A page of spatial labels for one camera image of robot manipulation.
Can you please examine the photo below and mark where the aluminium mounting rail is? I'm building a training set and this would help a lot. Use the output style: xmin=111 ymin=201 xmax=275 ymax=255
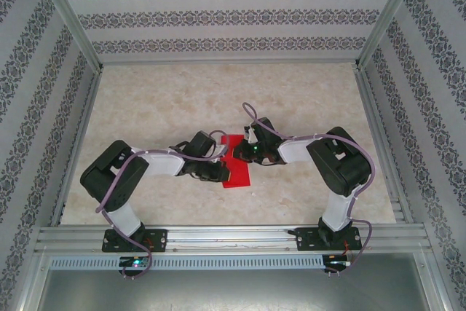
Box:
xmin=34 ymin=224 xmax=433 ymax=254

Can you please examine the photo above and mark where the aluminium side rail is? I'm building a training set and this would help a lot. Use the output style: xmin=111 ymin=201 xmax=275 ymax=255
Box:
xmin=49 ymin=68 xmax=105 ymax=227
xmin=355 ymin=68 xmax=414 ymax=225

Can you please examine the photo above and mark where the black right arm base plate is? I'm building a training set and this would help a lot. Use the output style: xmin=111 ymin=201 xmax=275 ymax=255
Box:
xmin=296 ymin=227 xmax=362 ymax=253

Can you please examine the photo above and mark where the slotted grey cable duct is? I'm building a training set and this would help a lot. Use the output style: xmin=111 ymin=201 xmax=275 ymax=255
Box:
xmin=49 ymin=255 xmax=327 ymax=271

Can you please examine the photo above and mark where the thin aluminium wall rail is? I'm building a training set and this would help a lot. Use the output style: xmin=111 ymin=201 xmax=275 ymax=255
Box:
xmin=98 ymin=58 xmax=360 ymax=68

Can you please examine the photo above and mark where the aluminium frame post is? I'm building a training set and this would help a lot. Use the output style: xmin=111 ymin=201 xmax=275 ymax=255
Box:
xmin=355 ymin=0 xmax=427 ymax=70
xmin=31 ymin=0 xmax=103 ymax=71

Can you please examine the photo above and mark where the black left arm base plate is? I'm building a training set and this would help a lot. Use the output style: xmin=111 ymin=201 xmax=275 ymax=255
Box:
xmin=100 ymin=228 xmax=168 ymax=253

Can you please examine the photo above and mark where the red paper sheet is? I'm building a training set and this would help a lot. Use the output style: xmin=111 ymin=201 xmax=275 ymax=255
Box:
xmin=220 ymin=134 xmax=253 ymax=190

